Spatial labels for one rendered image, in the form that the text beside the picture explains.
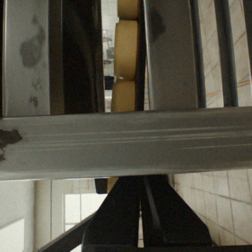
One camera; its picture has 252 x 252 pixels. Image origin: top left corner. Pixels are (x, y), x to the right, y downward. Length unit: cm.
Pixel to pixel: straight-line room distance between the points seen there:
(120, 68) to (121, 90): 2
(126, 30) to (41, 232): 520
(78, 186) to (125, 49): 474
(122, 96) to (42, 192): 500
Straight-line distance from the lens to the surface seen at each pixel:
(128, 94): 15
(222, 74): 63
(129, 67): 17
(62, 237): 68
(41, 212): 519
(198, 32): 63
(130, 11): 20
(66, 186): 493
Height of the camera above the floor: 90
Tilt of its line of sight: 1 degrees down
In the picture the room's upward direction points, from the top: 93 degrees counter-clockwise
